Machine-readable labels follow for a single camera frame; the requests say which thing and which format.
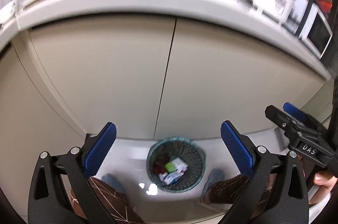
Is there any left blue shoe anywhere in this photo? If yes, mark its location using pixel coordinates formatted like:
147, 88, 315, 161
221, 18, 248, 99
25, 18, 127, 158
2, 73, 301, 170
101, 174, 127, 195

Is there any right cabinet door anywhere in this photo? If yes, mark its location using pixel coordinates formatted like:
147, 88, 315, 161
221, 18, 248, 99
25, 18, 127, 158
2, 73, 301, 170
154, 19, 324, 139

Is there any left cabinet door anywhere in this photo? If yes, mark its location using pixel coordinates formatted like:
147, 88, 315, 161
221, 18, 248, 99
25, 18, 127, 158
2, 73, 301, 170
11, 13, 177, 139

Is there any right hand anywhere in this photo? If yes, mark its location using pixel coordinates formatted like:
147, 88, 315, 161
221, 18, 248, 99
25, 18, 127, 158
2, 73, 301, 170
309, 170, 337, 206

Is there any right blue shoe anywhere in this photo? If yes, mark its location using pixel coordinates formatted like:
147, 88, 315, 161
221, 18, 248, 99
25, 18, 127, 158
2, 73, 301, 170
201, 168, 225, 199

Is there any white microwave oven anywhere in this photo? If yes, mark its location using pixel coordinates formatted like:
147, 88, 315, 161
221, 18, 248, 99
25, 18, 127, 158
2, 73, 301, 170
283, 0, 333, 59

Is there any blue shoe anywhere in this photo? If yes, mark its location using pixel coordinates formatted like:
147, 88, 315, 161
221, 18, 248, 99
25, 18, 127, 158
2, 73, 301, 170
201, 168, 225, 199
101, 174, 127, 195

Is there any black mesh trash bin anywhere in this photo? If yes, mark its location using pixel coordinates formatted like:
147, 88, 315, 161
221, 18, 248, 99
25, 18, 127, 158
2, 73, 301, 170
146, 137, 206, 193

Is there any cabinet door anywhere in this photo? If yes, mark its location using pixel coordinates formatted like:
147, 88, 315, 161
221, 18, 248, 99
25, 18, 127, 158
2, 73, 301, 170
11, 13, 177, 139
154, 19, 324, 139

